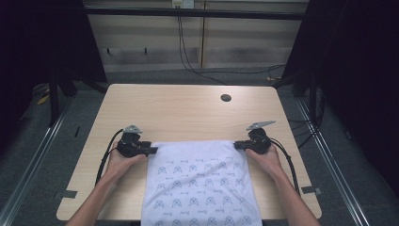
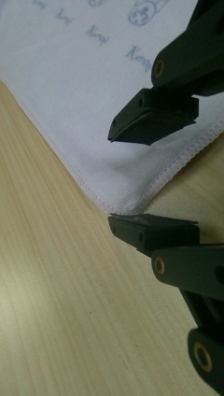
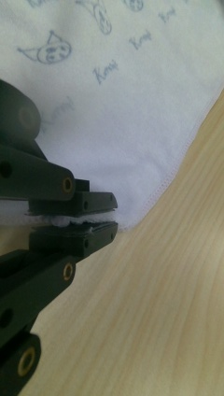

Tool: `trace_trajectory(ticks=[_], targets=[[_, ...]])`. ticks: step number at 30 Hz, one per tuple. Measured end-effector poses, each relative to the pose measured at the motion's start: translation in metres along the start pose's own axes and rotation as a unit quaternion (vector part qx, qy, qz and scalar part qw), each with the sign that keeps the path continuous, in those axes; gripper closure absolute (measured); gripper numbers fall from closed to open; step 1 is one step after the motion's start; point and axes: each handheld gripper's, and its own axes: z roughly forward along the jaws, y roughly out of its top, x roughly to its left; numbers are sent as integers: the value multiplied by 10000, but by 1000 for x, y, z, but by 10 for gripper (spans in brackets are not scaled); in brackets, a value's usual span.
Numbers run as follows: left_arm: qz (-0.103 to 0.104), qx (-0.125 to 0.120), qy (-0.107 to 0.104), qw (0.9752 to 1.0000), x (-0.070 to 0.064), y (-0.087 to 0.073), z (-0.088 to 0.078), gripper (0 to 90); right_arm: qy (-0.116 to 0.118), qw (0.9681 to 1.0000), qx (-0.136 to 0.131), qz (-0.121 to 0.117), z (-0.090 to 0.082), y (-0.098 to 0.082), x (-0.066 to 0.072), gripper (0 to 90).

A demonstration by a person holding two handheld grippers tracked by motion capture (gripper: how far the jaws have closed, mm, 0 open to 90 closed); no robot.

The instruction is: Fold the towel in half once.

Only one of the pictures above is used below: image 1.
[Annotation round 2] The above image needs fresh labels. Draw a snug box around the bundle of black cables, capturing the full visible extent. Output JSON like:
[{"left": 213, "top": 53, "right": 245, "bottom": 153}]
[{"left": 288, "top": 88, "right": 327, "bottom": 151}]

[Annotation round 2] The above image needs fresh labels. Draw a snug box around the black hanging wall cable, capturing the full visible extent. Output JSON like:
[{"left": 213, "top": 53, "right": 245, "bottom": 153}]
[{"left": 177, "top": 8, "right": 228, "bottom": 86}]

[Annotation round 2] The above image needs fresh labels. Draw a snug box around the person's left hand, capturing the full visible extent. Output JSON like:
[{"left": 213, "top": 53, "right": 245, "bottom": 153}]
[{"left": 104, "top": 140, "right": 148, "bottom": 186}]

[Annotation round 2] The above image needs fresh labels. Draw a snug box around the black horizontal frame bar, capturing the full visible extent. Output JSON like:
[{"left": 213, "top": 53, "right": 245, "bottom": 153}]
[{"left": 84, "top": 7, "right": 310, "bottom": 22}]

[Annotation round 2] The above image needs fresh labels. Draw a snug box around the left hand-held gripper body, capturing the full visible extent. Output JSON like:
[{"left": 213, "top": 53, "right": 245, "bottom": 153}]
[{"left": 116, "top": 124, "right": 152, "bottom": 158}]

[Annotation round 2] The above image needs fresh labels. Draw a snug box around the metal floor rail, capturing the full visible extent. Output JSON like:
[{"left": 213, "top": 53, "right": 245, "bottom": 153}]
[
  {"left": 295, "top": 98, "right": 372, "bottom": 226},
  {"left": 0, "top": 93, "right": 77, "bottom": 226}
]

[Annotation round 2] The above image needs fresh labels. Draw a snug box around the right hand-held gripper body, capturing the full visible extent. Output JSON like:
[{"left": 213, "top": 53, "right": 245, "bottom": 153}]
[{"left": 245, "top": 120, "right": 277, "bottom": 155}]

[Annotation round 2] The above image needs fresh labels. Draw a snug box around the left hand-held gripper black cable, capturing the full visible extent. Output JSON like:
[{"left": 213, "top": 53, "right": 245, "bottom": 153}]
[{"left": 94, "top": 128, "right": 125, "bottom": 186}]

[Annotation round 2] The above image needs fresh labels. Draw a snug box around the dark curtain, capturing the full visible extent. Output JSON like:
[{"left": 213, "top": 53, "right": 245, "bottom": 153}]
[
  {"left": 280, "top": 0, "right": 399, "bottom": 192},
  {"left": 0, "top": 0, "right": 108, "bottom": 152}
]

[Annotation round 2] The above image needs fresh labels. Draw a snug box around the person's right hand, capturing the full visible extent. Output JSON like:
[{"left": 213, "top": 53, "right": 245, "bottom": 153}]
[{"left": 244, "top": 144, "right": 284, "bottom": 181}]

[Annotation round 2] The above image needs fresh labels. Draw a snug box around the grey tape strip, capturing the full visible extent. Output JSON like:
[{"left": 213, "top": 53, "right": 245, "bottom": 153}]
[
  {"left": 300, "top": 186, "right": 323, "bottom": 196},
  {"left": 60, "top": 189, "right": 78, "bottom": 200}
]

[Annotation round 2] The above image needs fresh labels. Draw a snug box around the white printed cloth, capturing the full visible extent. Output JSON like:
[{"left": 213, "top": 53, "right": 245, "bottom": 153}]
[{"left": 140, "top": 139, "right": 263, "bottom": 226}]

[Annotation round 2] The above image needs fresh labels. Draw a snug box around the black metal stand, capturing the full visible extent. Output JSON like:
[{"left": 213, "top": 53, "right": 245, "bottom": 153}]
[{"left": 46, "top": 70, "right": 79, "bottom": 128}]

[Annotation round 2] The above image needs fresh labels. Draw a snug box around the white wall power outlet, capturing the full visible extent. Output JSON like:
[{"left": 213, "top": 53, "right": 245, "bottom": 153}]
[{"left": 171, "top": 0, "right": 196, "bottom": 9}]

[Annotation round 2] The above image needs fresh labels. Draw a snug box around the hand-held gripper black cable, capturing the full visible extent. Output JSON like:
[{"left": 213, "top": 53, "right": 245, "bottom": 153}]
[
  {"left": 94, "top": 128, "right": 125, "bottom": 186},
  {"left": 269, "top": 137, "right": 301, "bottom": 194}
]

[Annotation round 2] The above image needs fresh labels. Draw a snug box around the right hand-held gripper black cable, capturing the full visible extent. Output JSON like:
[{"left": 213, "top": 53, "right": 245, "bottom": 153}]
[{"left": 269, "top": 137, "right": 301, "bottom": 194}]

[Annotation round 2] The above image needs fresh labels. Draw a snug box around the black floor cable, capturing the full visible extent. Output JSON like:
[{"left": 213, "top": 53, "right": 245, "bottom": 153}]
[{"left": 200, "top": 64, "right": 287, "bottom": 76}]

